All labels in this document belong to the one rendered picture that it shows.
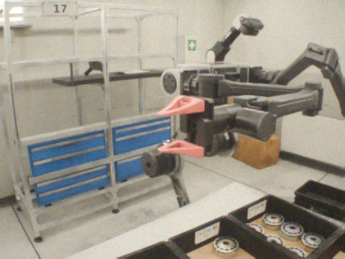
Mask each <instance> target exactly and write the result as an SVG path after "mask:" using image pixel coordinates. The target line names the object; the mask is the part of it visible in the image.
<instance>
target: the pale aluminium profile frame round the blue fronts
mask: <svg viewBox="0 0 345 259"><path fill-rule="evenodd" d="M42 2H44V1H7V2H6V1H3V3H2V4H1V5H0V19H1V18H3V19H4V33H5V34H4V37H5V57H6V62H0V112H1V115H2V116H1V119H2V125H3V133H4V137H5V148H6V151H7V155H8V163H9V169H10V173H11V177H12V183H13V187H14V191H15V198H16V202H17V204H18V208H17V210H19V211H22V212H23V213H24V214H25V218H26V219H27V220H28V222H29V223H30V225H31V227H32V229H33V232H34V235H35V239H34V241H35V242H36V243H38V242H41V241H42V237H40V236H39V231H40V230H44V229H47V228H49V227H52V226H55V225H58V224H61V223H64V222H67V221H68V220H73V219H74V218H78V217H81V216H85V215H86V214H91V213H92V212H95V211H97V210H101V209H102V208H105V207H109V206H112V208H114V210H112V213H113V214H117V213H119V210H118V209H116V208H117V204H118V203H120V202H123V201H124V200H129V199H132V198H133V197H136V196H138V195H140V194H143V193H147V192H149V191H151V190H154V189H157V188H159V187H161V186H164V185H168V184H170V183H172V182H171V179H168V180H164V181H162V182H160V183H158V184H153V185H151V186H148V187H145V188H143V189H141V190H137V191H136V192H135V191H133V192H132V193H128V194H126V195H124V196H122V197H117V196H116V192H117V190H118V189H119V188H120V187H124V186H127V185H129V184H131V183H135V182H137V181H141V180H144V179H147V178H149V177H148V176H147V175H146V174H145V173H144V174H142V175H140V176H137V177H134V178H132V179H125V180H121V182H118V183H116V172H115V169H114V163H113V161H118V160H123V159H125V158H128V157H131V156H136V155H138V154H141V153H143V152H145V151H147V150H154V149H155V148H156V147H157V146H158V145H159V144H160V143H159V144H156V145H153V146H148V147H145V148H142V149H136V150H132V151H129V152H125V153H121V154H118V155H115V156H113V151H112V128H111V116H110V111H111V106H110V94H109V63H110V62H112V61H113V60H117V59H138V67H139V70H143V66H142V60H143V59H161V58H171V59H173V61H174V69H177V65H178V64H179V10H176V9H170V8H160V7H148V6H142V5H121V4H110V3H106V4H105V3H104V4H103V3H99V2H96V3H94V2H78V5H77V7H80V8H84V7H85V8H86V9H83V10H81V11H78V16H64V17H70V18H71V19H72V20H73V23H72V25H73V38H74V41H73V45H74V56H72V57H58V58H45V59H32V60H22V61H12V51H11V39H10V38H11V35H10V32H11V31H10V21H9V19H10V18H15V17H16V18H20V17H23V18H24V17H29V18H30V17H44V16H42V12H39V13H37V12H33V13H31V12H29V13H26V12H24V13H20V12H19V13H9V12H10V11H11V10H12V8H14V7H25V6H26V7H30V6H31V7H35V6H36V7H40V6H42ZM111 8H114V9H127V10H140V11H147V12H153V13H149V14H145V15H124V14H109V13H107V12H108V10H110V9H111ZM97 10H99V11H100V12H101V13H90V12H94V11H97ZM3 12H4V13H3ZM169 14H172V16H173V49H174V53H144V52H142V20H143V19H144V18H149V17H155V16H160V15H169ZM80 17H93V18H95V17H102V22H101V26H102V54H101V55H81V56H79V44H78V40H79V37H78V20H79V18H80ZM108 17H110V18H125V19H136V20H137V28H138V53H135V54H109V55H108V52H109V49H108V39H107V37H108V28H107V22H108ZM91 61H99V62H100V63H101V64H102V65H103V68H102V74H103V78H104V83H103V85H104V107H105V118H106V123H107V124H108V129H106V141H107V149H108V158H102V159H99V160H95V161H92V162H89V163H84V164H79V165H77V166H72V167H69V168H64V169H62V170H58V171H52V172H51V173H47V174H42V175H39V176H37V177H31V178H28V179H27V176H26V172H25V163H24V160H28V155H26V156H23V151H22V143H21V139H20V134H19V126H18V114H17V109H16V101H15V90H14V82H13V74H14V72H15V70H16V69H17V68H21V67H29V66H42V65H55V64H65V63H72V62H74V63H75V64H74V67H75V75H76V76H80V74H79V63H80V62H91ZM2 69H6V71H7V77H8V78H7V80H8V91H9V99H10V107H11V111H12V113H11V115H12V122H13V131H14V134H15V143H16V144H15V146H16V150H17V154H18V162H19V166H20V170H21V175H22V181H19V182H16V178H15V171H14V167H13V161H12V151H11V148H10V144H9V140H8V129H7V122H6V118H5V107H4V99H3V92H2V78H1V70H2ZM75 87H76V95H77V97H76V103H77V110H78V118H79V126H83V120H82V104H81V103H82V97H81V89H80V85H78V86H75ZM142 114H144V112H143V89H142V79H139V115H142ZM18 141H19V144H20V147H18ZM106 163H109V171H108V176H109V180H110V182H109V185H107V187H101V188H99V189H97V188H96V189H95V190H93V191H90V192H89V193H84V194H81V195H79V196H75V197H71V198H68V199H66V200H63V201H61V200H60V201H59V202H57V203H50V204H46V205H45V206H44V207H40V208H35V209H33V205H32V199H34V198H36V194H35V192H34V193H33V192H32V193H30V191H29V187H28V185H31V184H34V183H39V182H42V181H46V180H50V179H52V178H56V177H60V176H63V175H68V174H70V173H74V172H76V171H77V172H79V171H82V170H86V169H88V168H91V167H97V166H101V165H103V164H106ZM22 186H24V190H25V195H23V192H22V191H21V190H20V189H19V188H20V187H22ZM107 192H111V193H112V195H110V194H109V193H107ZM99 194H101V195H103V196H104V197H105V198H106V199H107V200H108V201H106V202H104V203H101V204H97V205H95V206H94V207H89V208H86V209H84V210H80V211H78V212H76V213H72V214H70V215H66V216H64V217H60V218H59V219H57V218H56V219H54V220H50V221H49V222H45V223H43V224H39V223H37V222H36V217H37V216H38V215H39V214H41V213H44V212H47V211H49V210H54V209H55V208H56V209H57V208H59V207H64V206H65V205H68V204H73V203H75V202H79V201H81V200H84V199H88V198H90V197H93V196H98V195H99Z"/></svg>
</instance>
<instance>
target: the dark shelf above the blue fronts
mask: <svg viewBox="0 0 345 259"><path fill-rule="evenodd" d="M140 71H143V72H141V73H138V74H131V75H124V74H116V72H110V73H109V82H111V81H117V80H127V79H143V78H152V77H160V76H161V75H162V73H163V72H164V71H165V70H152V69H151V70H140ZM73 77H74V85H71V79H70V78H71V77H62V78H54V79H52V81H53V83H55V84H57V83H58V84H60V85H64V86H68V87H70V86H78V85H85V84H93V83H99V84H103V83H104V78H103V74H92V75H87V76H86V75H80V76H73Z"/></svg>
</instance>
